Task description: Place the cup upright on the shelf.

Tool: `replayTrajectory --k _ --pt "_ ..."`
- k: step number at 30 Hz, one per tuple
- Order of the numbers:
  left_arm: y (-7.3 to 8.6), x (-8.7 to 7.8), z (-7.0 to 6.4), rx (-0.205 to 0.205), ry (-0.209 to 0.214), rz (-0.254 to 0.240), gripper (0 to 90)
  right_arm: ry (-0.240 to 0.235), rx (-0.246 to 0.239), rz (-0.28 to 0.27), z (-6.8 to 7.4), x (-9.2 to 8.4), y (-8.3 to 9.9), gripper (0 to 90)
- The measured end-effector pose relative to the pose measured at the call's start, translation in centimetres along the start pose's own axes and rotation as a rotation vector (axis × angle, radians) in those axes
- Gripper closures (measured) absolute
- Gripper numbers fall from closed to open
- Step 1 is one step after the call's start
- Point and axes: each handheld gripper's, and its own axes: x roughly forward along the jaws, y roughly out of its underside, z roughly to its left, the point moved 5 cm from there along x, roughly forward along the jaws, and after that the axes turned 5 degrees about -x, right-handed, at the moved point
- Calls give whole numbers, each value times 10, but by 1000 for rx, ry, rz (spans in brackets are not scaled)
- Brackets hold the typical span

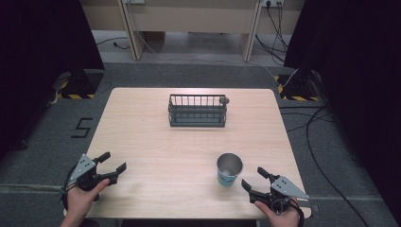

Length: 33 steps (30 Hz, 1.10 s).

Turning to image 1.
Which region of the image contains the person's left hand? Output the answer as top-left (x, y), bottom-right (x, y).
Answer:
top-left (61, 178), bottom-right (112, 221)

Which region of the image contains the short black floor cable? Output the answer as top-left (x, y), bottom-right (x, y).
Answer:
top-left (96, 36), bottom-right (131, 51)

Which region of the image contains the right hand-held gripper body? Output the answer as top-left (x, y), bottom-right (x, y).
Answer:
top-left (249, 175), bottom-right (311, 215)

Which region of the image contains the beige wooden desk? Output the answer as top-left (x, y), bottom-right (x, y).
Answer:
top-left (79, 0), bottom-right (306, 62)

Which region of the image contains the black curtain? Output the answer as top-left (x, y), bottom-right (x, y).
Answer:
top-left (0, 0), bottom-right (106, 159)
top-left (283, 0), bottom-right (401, 218)

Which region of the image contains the black stand base striped tape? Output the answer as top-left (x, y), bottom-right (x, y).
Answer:
top-left (56, 69), bottom-right (106, 100)
top-left (273, 68), bottom-right (323, 102)

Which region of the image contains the white wall socket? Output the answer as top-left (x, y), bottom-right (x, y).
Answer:
top-left (262, 0), bottom-right (285, 8)

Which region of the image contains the black wire basket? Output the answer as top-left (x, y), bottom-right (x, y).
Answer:
top-left (167, 94), bottom-right (228, 129)

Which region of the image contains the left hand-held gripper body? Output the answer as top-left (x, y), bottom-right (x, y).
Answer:
top-left (67, 153), bottom-right (119, 192)

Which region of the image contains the steel cup with blue label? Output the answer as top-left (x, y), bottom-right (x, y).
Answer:
top-left (216, 152), bottom-right (244, 187)

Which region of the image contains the person's right hand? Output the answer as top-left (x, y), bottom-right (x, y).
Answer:
top-left (253, 198), bottom-right (303, 227)

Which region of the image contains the black cable bundle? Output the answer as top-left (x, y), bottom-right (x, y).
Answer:
top-left (254, 2), bottom-right (289, 66)

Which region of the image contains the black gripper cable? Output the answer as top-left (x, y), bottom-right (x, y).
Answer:
top-left (61, 164), bottom-right (79, 212)

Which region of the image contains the long black floor cable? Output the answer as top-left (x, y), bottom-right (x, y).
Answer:
top-left (279, 105), bottom-right (371, 227)

